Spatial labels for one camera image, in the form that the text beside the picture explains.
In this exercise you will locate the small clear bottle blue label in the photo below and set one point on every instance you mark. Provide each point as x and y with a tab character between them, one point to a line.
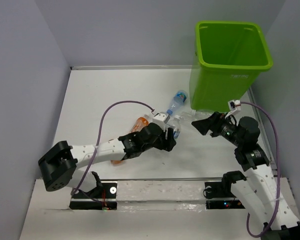
175	124

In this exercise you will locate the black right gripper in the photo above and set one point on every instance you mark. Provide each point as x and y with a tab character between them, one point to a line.
212	123

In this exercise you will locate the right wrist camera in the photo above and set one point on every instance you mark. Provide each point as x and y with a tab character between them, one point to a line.
234	108

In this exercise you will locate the large clear crushed bottle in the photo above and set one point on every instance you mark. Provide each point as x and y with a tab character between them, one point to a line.
194	115

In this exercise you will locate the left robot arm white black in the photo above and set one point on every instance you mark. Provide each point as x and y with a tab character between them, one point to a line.
64	165

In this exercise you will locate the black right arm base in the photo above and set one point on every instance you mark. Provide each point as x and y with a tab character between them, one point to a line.
218	193

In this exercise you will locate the tall orange label bottle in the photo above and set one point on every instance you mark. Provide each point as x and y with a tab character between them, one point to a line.
140	123

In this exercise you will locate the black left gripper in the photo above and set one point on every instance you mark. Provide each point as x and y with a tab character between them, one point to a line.
165	144

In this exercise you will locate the short orange bottle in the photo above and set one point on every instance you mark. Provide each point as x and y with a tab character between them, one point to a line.
117	162

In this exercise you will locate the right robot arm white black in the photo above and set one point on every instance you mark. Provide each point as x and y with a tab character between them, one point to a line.
255	186

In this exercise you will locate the green plastic bin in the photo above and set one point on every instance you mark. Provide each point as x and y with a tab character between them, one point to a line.
228	57

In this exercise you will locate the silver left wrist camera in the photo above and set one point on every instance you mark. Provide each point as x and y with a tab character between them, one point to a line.
161	119

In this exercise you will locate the blue cap water bottle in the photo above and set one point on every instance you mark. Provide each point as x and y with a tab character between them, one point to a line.
177	102

